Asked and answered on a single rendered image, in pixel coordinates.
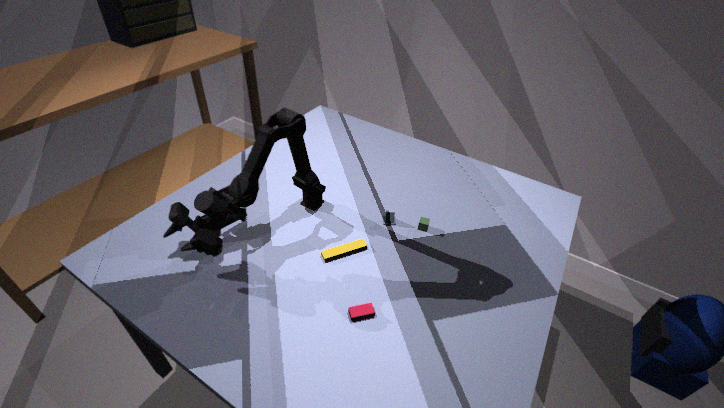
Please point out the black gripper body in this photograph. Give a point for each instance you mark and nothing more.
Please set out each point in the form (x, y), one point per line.
(178, 215)

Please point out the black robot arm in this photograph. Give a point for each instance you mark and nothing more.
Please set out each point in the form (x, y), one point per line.
(223, 205)

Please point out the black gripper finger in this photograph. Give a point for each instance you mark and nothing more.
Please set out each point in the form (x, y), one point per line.
(173, 228)
(187, 247)

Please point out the yellow bar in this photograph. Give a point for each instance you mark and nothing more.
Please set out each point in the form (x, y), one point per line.
(343, 250)

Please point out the red rectangular bar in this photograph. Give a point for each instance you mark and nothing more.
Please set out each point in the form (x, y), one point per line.
(361, 311)

